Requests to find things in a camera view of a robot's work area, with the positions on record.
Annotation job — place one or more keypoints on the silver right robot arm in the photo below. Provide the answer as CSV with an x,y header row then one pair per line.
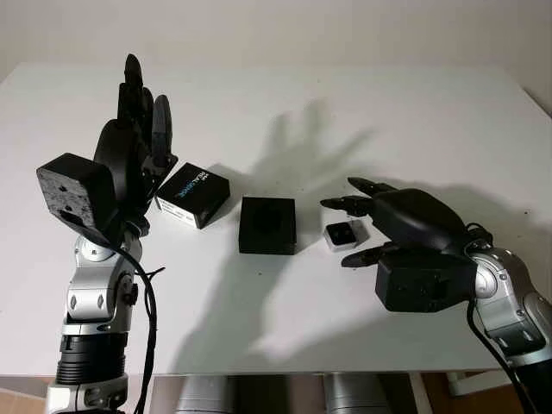
x,y
513,297

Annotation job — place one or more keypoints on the black labelled box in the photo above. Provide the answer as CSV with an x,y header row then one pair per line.
x,y
190,192

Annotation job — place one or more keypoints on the grey table foot bar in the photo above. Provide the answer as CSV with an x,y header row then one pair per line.
x,y
474,384

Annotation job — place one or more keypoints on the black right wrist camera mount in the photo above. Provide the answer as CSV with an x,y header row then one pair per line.
x,y
422,280

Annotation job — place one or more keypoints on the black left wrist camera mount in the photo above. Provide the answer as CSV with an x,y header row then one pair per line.
x,y
71,194

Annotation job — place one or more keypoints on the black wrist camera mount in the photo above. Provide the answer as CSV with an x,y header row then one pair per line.
x,y
422,280
71,194

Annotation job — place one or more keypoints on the small silver depth camera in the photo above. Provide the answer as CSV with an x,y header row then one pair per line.
x,y
343,235

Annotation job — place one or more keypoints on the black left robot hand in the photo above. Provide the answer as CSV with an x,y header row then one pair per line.
x,y
116,159

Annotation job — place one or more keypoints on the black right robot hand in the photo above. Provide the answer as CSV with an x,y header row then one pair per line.
x,y
414,215

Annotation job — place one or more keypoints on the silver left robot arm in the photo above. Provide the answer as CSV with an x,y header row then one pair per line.
x,y
92,297

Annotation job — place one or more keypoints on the black camera box base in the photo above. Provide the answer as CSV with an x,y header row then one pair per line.
x,y
267,224

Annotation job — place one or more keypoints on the silver robot leg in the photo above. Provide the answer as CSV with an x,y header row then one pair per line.
x,y
202,397
349,394

